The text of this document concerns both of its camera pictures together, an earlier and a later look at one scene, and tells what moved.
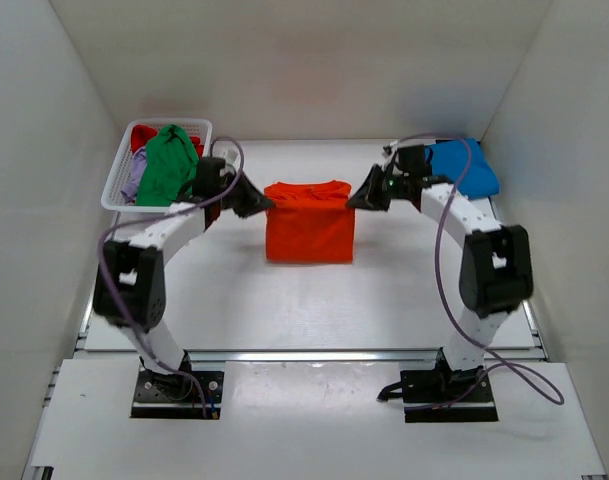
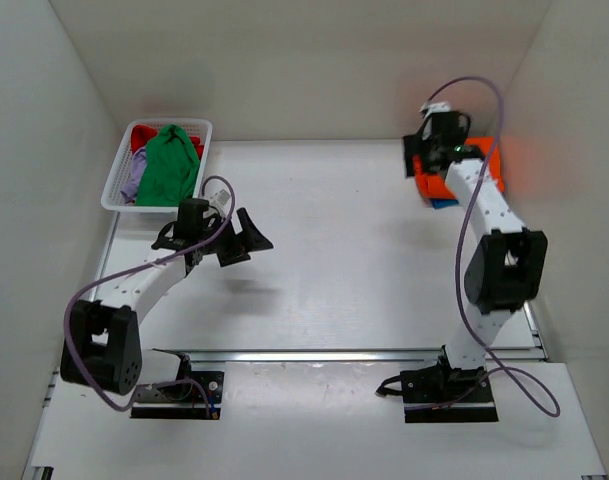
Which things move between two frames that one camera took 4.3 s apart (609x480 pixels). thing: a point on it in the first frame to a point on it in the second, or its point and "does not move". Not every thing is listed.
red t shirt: (141, 133) does not move
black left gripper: (255, 200) to (248, 239)
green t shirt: (169, 164) does not move
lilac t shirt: (129, 193) does not move
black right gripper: (368, 197) to (417, 145)
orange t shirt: (310, 223) to (436, 186)
